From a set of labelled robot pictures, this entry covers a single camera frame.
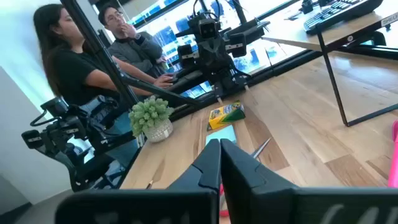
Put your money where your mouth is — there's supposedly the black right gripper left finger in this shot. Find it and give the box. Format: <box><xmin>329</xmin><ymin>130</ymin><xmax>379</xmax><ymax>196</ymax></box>
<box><xmin>55</xmin><ymin>138</ymin><xmax>222</xmax><ymax>224</ymax></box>

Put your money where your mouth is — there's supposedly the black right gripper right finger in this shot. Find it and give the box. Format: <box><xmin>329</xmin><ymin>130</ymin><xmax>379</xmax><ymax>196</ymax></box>
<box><xmin>220</xmin><ymin>138</ymin><xmax>398</xmax><ymax>224</ymax></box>

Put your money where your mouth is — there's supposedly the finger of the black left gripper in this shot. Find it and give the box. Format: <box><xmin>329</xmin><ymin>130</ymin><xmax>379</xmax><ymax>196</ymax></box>
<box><xmin>234</xmin><ymin>73</ymin><xmax>251</xmax><ymax>93</ymax></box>
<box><xmin>213</xmin><ymin>81</ymin><xmax>225</xmax><ymax>105</ymax></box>

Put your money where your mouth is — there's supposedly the yellow green crayon box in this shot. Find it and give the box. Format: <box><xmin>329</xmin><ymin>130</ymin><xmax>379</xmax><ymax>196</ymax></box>
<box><xmin>207</xmin><ymin>100</ymin><xmax>246</xmax><ymax>131</ymax></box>

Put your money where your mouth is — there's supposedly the blue sticky note pad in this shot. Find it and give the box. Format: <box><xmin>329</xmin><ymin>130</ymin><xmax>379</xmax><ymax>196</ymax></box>
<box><xmin>205</xmin><ymin>124</ymin><xmax>238</xmax><ymax>146</ymax></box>

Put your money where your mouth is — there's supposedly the pink marker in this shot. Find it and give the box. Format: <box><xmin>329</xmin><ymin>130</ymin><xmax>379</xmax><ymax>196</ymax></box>
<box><xmin>387</xmin><ymin>119</ymin><xmax>398</xmax><ymax>189</ymax></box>

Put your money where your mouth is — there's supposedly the side desk with black legs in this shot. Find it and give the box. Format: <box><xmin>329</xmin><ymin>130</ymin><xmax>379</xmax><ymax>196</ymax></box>
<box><xmin>262</xmin><ymin>0</ymin><xmax>398</xmax><ymax>128</ymax></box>

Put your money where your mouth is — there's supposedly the green potted plant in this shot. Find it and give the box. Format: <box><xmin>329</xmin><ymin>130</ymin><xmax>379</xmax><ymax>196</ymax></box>
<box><xmin>128</xmin><ymin>95</ymin><xmax>175</xmax><ymax>144</ymax></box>

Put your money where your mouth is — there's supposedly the person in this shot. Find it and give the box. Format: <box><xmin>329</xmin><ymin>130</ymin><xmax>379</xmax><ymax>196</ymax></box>
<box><xmin>32</xmin><ymin>3</ymin><xmax>175</xmax><ymax>169</ymax></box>
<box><xmin>98</xmin><ymin>4</ymin><xmax>170</xmax><ymax>78</ymax></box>

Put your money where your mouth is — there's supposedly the black calculator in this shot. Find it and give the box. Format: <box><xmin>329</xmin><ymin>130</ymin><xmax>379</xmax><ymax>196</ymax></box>
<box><xmin>303</xmin><ymin>0</ymin><xmax>385</xmax><ymax>35</ymax></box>

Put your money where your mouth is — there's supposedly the white shelf label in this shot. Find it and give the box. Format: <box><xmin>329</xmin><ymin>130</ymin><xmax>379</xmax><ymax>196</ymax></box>
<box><xmin>381</xmin><ymin>12</ymin><xmax>398</xmax><ymax>27</ymax></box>

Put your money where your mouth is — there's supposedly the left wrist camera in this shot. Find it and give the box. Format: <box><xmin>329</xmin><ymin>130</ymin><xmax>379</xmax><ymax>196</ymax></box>
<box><xmin>195</xmin><ymin>14</ymin><xmax>220</xmax><ymax>40</ymax></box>

